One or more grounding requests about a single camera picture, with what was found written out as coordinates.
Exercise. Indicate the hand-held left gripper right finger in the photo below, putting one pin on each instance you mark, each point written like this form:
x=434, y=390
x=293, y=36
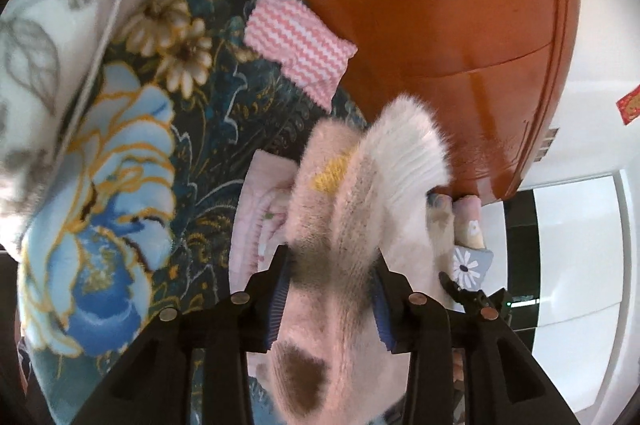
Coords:
x=384, y=317

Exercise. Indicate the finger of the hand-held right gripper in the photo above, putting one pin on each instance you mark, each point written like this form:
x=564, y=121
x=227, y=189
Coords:
x=457, y=289

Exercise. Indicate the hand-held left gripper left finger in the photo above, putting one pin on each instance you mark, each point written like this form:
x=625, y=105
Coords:
x=276, y=305

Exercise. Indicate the fluffy pink white sock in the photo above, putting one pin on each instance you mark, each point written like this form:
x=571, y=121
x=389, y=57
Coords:
x=350, y=215

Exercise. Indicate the blue daisy sock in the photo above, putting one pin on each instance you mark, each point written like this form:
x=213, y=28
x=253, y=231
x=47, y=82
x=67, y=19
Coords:
x=469, y=267

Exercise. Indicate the pink printed pillow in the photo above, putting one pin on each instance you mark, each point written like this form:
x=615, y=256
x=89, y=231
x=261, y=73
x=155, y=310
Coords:
x=470, y=222

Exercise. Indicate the white glossy cabinet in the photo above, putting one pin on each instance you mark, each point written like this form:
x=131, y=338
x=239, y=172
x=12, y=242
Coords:
x=575, y=255

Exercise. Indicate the pink folded garment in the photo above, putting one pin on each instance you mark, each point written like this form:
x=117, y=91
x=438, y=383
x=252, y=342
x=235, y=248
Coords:
x=257, y=215

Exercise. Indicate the blue floral blanket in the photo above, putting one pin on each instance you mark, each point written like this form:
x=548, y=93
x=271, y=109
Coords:
x=125, y=185

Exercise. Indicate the brown wooden headboard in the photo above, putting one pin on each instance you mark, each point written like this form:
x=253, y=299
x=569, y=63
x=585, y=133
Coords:
x=450, y=30

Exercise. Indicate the pink zigzag striped cloth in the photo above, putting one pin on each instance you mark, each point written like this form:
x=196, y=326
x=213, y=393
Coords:
x=295, y=40

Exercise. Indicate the grey leaf pattern pillow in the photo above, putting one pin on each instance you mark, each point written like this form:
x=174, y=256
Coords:
x=55, y=30

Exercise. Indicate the red wall sticker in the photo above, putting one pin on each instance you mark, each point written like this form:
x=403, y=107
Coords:
x=630, y=105

